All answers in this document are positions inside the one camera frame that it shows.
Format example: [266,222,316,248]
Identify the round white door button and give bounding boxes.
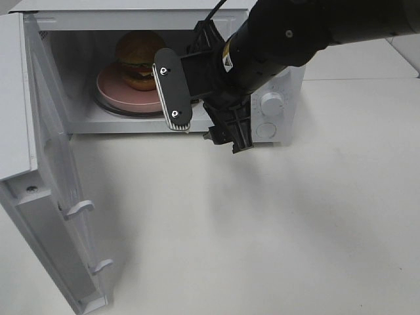
[256,123,277,139]

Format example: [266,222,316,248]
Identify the white microwave door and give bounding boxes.
[1,12,112,314]

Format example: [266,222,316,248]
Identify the glass microwave turntable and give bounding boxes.
[93,94,163,118]

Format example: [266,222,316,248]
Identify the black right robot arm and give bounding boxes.
[152,1,419,153]

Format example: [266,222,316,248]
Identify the white microwave knob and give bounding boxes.
[260,92,284,116]

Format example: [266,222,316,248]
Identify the white microwave oven body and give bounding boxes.
[8,0,306,147]

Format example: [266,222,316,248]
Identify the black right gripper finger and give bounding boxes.
[152,48,193,131]
[193,20,223,45]

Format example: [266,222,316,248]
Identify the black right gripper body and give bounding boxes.
[181,29,253,154]

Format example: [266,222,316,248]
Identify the burger with lettuce and tomato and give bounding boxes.
[115,30,166,91]

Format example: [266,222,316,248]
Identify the pink plate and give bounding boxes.
[96,63,161,112]

